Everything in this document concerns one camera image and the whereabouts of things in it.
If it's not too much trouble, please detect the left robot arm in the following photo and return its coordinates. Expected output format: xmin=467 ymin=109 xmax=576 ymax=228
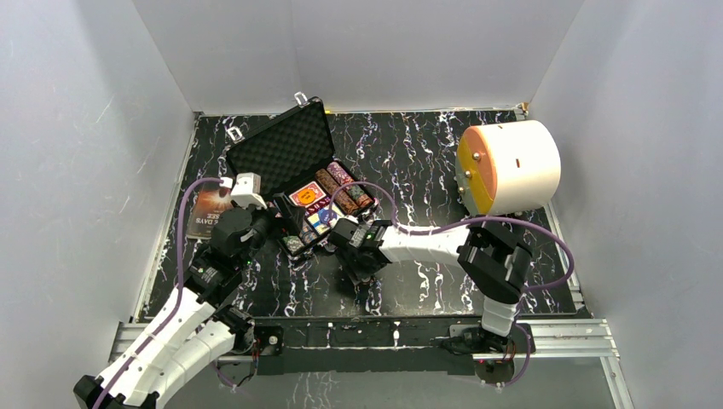
xmin=73 ymin=194 xmax=305 ymax=408

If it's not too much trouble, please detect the yellow dealer button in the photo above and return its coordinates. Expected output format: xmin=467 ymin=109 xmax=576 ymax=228
xmin=298 ymin=188 xmax=317 ymax=206

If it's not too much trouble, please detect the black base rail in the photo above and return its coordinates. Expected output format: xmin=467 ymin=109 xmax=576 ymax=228
xmin=219 ymin=315 xmax=543 ymax=376

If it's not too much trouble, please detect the white orange cylindrical drum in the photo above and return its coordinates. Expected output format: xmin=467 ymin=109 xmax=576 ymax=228
xmin=455 ymin=120 xmax=561 ymax=216

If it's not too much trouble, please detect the brown chip row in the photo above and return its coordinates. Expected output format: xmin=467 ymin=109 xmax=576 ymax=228
xmin=314 ymin=168 xmax=361 ymax=217

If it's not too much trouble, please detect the black poker chip case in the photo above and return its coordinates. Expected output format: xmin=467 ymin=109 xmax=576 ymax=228
xmin=225 ymin=97 xmax=378 ymax=260

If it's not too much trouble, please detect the red green chip row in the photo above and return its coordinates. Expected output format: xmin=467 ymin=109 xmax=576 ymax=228
xmin=281 ymin=235 xmax=305 ymax=256

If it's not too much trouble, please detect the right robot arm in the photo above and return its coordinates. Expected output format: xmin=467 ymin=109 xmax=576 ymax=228
xmin=328 ymin=217 xmax=533 ymax=354

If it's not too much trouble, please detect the red playing card deck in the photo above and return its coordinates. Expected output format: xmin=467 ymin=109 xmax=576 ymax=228
xmin=288 ymin=181 xmax=330 ymax=214

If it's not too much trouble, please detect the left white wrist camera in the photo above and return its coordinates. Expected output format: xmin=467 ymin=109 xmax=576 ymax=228
xmin=219 ymin=172 xmax=267 ymax=210

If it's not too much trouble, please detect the dark book with orange cover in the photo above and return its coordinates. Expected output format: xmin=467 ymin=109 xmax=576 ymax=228
xmin=186 ymin=183 xmax=233 ymax=239

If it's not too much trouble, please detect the blue blind button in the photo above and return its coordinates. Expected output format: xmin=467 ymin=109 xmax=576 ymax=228
xmin=317 ymin=208 xmax=337 ymax=227

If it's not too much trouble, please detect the blue playing card deck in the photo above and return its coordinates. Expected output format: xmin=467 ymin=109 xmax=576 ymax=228
xmin=307 ymin=204 xmax=344 ymax=235

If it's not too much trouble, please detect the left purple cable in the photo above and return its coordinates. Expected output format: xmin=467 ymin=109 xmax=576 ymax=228
xmin=90 ymin=176 xmax=235 ymax=409

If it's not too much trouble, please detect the blue grey chip row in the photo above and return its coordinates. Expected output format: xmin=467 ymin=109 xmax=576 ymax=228
xmin=299 ymin=224 xmax=318 ymax=245

